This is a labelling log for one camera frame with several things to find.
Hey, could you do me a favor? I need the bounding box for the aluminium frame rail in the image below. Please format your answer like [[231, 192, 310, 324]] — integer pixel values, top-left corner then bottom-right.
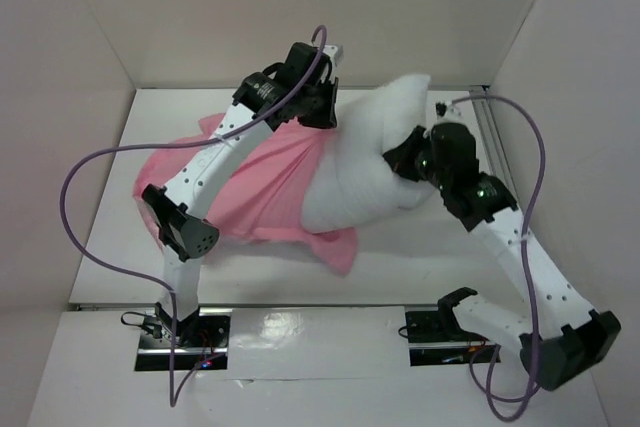
[[469, 86, 517, 197]]

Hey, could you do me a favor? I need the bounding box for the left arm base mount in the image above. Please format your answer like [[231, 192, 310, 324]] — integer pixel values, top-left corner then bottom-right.
[[120, 308, 231, 372]]

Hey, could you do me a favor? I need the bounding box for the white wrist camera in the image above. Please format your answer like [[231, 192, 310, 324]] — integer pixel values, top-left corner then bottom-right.
[[434, 102, 465, 124], [321, 44, 344, 83]]

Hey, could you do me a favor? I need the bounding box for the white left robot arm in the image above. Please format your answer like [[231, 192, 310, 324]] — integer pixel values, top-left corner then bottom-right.
[[142, 42, 343, 346]]

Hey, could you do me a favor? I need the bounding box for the white pillow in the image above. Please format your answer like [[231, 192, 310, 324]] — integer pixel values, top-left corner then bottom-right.
[[301, 73, 435, 233]]

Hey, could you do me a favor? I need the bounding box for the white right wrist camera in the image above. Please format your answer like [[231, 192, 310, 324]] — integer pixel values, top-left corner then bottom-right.
[[434, 102, 465, 124]]

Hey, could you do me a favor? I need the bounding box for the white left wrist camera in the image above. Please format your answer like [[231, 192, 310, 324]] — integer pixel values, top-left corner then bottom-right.
[[321, 44, 344, 83]]

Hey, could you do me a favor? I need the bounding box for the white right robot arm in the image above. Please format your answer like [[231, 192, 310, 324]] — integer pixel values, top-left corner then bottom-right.
[[383, 122, 621, 391]]

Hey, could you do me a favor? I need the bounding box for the pink satin pillowcase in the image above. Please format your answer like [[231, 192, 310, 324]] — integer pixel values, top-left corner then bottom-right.
[[132, 113, 361, 278]]

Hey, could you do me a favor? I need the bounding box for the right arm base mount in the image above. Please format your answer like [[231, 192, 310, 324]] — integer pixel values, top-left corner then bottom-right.
[[397, 307, 495, 367]]

